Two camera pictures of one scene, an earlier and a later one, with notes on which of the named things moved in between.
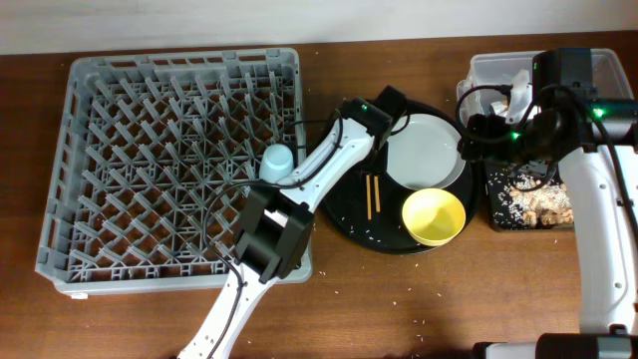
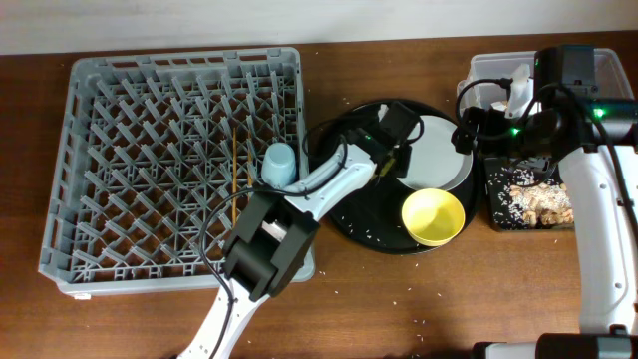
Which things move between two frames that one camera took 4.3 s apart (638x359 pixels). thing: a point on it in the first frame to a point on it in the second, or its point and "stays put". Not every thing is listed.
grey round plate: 425,154 stays put
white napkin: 499,108 stays put
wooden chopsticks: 377,194 to 249,177
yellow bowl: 433,216 stays put
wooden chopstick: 368,196 to 234,177
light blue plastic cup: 276,164 stays put
